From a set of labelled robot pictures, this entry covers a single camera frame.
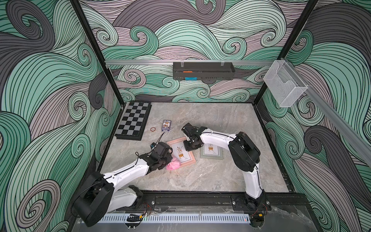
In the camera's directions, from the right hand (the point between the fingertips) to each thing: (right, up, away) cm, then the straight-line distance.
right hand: (189, 147), depth 94 cm
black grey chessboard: (-41, +18, +10) cm, 46 cm away
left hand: (-11, -3, -9) cm, 14 cm away
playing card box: (-17, +14, +10) cm, 24 cm away
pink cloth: (-10, -6, -13) cm, 17 cm away
